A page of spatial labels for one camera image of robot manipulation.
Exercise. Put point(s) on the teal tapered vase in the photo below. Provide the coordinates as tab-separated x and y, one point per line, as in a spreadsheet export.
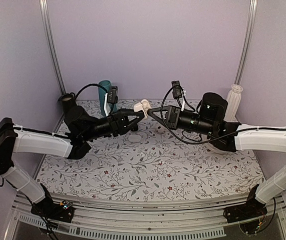
104	84

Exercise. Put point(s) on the white round earbud case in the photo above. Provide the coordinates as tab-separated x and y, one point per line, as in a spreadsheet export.
144	105

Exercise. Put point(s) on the left metal frame post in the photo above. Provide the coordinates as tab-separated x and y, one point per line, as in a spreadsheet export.
51	45

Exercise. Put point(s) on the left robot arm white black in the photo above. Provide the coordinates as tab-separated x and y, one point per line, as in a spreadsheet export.
74	146

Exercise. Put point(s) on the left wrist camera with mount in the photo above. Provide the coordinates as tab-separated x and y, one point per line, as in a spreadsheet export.
110	100

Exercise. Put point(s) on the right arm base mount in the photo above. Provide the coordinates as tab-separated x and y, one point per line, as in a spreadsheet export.
250	209

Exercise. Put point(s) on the metal frame post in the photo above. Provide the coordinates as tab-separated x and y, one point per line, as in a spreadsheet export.
51	45
247	40

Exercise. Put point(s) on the white ribbed vase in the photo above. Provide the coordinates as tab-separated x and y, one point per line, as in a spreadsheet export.
233	99

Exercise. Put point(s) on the white flat earbud case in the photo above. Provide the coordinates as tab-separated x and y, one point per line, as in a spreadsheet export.
134	138

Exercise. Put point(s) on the black earbud case left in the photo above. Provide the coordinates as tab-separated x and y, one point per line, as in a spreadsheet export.
134	128

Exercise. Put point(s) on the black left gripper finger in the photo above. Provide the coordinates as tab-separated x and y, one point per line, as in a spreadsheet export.
135	120
124	112

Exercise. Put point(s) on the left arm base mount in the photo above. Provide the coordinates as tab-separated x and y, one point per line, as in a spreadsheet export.
46	208

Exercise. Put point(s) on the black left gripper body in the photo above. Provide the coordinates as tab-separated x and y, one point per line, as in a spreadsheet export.
114	128

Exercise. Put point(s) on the right metal frame post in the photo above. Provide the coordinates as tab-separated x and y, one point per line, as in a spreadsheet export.
247	40

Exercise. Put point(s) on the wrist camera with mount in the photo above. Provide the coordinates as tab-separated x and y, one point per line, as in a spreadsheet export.
110	100
178	94

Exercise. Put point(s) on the metal front rail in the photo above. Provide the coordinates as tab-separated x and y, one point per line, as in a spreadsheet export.
97	219

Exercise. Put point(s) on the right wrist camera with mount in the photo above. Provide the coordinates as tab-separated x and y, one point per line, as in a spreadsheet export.
178	94

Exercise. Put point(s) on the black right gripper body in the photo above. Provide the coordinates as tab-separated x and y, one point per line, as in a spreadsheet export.
202	126

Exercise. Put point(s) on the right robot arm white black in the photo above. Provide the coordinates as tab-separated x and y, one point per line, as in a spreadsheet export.
229	137

